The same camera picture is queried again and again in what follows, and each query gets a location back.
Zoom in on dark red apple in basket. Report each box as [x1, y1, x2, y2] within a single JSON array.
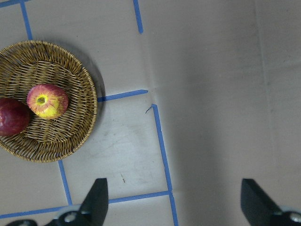
[[0, 97, 30, 136]]

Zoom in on red yellow apple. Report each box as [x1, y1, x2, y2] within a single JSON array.
[[26, 83, 69, 120]]

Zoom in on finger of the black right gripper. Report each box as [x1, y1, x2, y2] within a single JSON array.
[[240, 178, 301, 226]]

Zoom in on wicker basket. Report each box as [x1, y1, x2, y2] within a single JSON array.
[[0, 40, 98, 162]]

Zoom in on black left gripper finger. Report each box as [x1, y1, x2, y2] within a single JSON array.
[[7, 178, 109, 226]]

